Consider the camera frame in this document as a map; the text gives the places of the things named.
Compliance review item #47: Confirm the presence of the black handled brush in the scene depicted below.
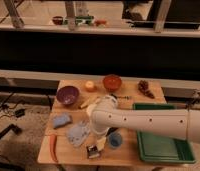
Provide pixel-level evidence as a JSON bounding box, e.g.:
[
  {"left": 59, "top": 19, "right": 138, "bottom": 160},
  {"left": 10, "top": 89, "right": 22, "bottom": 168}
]
[{"left": 86, "top": 126, "right": 119, "bottom": 159}]

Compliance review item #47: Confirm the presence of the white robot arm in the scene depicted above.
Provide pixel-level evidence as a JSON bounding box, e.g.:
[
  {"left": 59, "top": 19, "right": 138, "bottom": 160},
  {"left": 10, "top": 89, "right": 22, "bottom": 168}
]
[{"left": 87, "top": 95, "right": 200, "bottom": 144}]

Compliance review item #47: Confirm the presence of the purple bowl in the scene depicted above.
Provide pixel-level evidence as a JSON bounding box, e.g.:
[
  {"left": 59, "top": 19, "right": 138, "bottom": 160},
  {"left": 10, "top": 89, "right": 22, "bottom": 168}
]
[{"left": 56, "top": 86, "right": 80, "bottom": 105}]

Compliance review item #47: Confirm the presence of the dark red background bowl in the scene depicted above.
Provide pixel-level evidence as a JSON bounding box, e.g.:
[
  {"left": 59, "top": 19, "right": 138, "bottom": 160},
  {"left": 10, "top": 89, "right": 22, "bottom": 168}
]
[{"left": 52, "top": 16, "right": 63, "bottom": 25}]

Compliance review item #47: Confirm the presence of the blue plastic cup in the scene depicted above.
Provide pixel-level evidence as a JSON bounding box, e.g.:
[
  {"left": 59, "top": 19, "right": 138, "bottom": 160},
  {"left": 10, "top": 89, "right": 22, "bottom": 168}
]
[{"left": 108, "top": 132, "right": 123, "bottom": 149}]

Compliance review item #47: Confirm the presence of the light blue cloth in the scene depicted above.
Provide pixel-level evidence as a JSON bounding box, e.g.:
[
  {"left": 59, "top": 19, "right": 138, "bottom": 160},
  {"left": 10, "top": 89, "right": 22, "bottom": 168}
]
[{"left": 66, "top": 121, "right": 90, "bottom": 147}]

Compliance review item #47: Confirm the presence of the white cup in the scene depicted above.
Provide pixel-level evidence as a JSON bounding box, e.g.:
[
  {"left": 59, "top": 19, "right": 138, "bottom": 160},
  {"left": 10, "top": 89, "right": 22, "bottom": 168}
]
[{"left": 86, "top": 104, "right": 97, "bottom": 117}]

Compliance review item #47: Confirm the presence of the wooden stick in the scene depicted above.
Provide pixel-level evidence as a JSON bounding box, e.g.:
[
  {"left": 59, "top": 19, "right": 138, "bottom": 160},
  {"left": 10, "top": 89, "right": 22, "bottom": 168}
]
[{"left": 79, "top": 96, "right": 100, "bottom": 109}]

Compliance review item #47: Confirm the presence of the blue sponge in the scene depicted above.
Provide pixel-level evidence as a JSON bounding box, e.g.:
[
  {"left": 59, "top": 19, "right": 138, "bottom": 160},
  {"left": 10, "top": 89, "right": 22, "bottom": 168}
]
[{"left": 53, "top": 114, "right": 72, "bottom": 129}]

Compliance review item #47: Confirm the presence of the orange carrot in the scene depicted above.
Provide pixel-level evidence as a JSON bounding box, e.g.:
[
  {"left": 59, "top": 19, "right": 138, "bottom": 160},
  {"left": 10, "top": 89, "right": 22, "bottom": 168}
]
[{"left": 49, "top": 134, "right": 58, "bottom": 163}]

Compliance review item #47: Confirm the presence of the metal measuring cup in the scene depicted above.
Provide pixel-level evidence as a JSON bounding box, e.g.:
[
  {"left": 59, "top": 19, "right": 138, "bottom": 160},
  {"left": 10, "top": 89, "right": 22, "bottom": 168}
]
[{"left": 110, "top": 94, "right": 132, "bottom": 100}]

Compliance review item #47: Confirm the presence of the green plastic tray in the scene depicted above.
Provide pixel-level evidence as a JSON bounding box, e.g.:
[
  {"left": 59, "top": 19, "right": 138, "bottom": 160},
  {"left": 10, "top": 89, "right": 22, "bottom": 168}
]
[{"left": 132, "top": 102, "right": 197, "bottom": 165}]

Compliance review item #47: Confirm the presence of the orange round fruit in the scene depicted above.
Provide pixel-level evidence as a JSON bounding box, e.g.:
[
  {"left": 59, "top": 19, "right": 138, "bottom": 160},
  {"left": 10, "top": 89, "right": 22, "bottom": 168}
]
[{"left": 85, "top": 81, "right": 95, "bottom": 92}]

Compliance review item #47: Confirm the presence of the brown pine cone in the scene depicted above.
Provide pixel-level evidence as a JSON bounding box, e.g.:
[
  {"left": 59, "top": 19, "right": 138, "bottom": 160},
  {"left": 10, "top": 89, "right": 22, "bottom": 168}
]
[{"left": 138, "top": 80, "right": 155, "bottom": 99}]

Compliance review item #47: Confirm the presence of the black floor bar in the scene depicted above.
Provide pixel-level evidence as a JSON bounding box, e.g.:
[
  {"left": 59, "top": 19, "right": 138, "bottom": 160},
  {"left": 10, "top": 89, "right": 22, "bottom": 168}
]
[{"left": 0, "top": 124, "right": 22, "bottom": 140}]

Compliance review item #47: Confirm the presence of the black device on floor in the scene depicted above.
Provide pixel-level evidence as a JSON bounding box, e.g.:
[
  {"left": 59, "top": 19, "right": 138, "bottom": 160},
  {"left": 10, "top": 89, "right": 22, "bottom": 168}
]
[{"left": 14, "top": 109, "right": 25, "bottom": 118}]

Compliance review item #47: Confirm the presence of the orange background object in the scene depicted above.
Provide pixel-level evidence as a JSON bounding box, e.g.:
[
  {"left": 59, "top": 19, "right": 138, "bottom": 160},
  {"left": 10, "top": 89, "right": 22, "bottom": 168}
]
[{"left": 94, "top": 20, "right": 107, "bottom": 27}]

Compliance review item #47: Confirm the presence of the green background object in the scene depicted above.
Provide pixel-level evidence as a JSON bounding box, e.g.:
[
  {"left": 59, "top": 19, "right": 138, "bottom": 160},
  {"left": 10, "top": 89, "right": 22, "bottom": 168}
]
[{"left": 73, "top": 16, "right": 94, "bottom": 25}]

